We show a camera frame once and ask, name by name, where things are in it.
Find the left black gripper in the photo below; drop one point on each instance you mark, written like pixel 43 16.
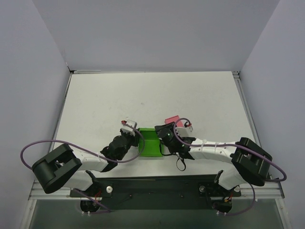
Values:
pixel 133 139

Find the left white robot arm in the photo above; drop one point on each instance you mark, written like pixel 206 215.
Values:
pixel 67 167

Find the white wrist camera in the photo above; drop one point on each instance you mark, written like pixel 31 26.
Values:
pixel 129 126
pixel 184 130

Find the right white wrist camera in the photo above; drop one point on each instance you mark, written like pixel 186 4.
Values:
pixel 184 130

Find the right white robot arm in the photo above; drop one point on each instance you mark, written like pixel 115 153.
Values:
pixel 247 159

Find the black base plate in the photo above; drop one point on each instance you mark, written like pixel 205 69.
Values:
pixel 188 192

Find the pink paper box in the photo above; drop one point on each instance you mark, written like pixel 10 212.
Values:
pixel 174 119

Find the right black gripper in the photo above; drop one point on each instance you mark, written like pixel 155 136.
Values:
pixel 161 131

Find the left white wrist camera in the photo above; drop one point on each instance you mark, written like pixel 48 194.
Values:
pixel 129 126

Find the green paper box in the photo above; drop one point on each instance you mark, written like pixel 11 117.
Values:
pixel 153 146

